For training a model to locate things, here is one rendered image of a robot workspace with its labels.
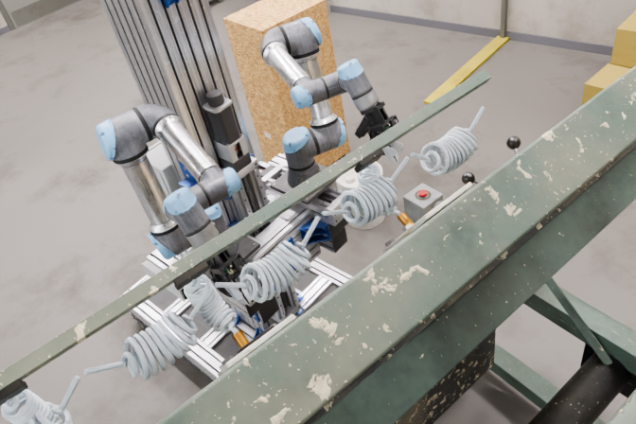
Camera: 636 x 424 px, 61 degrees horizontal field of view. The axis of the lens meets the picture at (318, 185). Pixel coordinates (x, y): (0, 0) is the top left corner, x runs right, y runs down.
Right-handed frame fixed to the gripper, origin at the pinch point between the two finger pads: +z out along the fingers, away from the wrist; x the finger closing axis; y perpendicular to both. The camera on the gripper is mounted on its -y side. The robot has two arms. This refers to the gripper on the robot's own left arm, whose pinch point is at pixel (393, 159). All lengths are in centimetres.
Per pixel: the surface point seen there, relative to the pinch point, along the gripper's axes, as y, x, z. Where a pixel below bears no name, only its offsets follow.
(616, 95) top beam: 87, -23, -16
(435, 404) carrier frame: -27, -19, 102
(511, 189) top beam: 83, -53, -17
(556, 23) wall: -133, 351, 60
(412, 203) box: -32, 24, 33
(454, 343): 69, -65, 5
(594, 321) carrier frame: 31, 17, 81
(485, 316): 70, -58, 6
